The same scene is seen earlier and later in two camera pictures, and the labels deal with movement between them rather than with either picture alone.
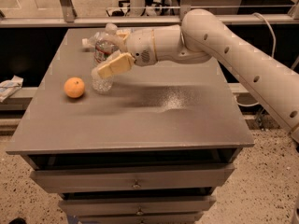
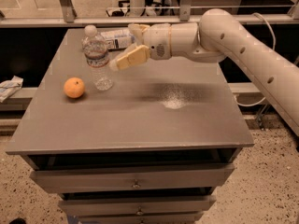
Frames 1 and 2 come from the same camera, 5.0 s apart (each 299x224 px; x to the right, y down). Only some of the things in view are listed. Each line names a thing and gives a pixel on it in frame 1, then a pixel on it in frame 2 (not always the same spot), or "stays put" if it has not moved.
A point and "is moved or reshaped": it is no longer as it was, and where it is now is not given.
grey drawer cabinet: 155,149 stays put
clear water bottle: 107,43 is moved or reshaped
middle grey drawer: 135,205 stays put
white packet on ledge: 8,87 stays put
